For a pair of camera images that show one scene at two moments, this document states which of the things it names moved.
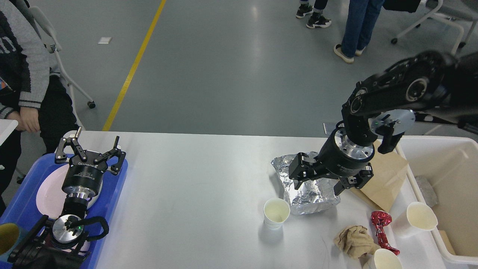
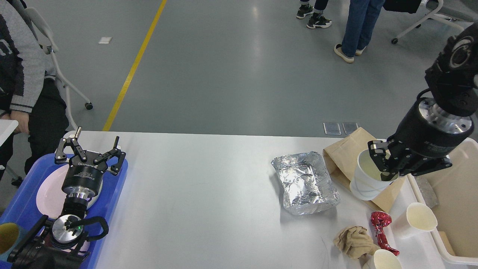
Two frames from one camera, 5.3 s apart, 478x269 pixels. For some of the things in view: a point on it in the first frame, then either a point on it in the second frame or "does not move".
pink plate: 50,197 does not move
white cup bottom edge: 385,259 does not move
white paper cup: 276,211 -> 366,184
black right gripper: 338,156 -> 427,132
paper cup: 419,218 does not move
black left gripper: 84,178 does not move
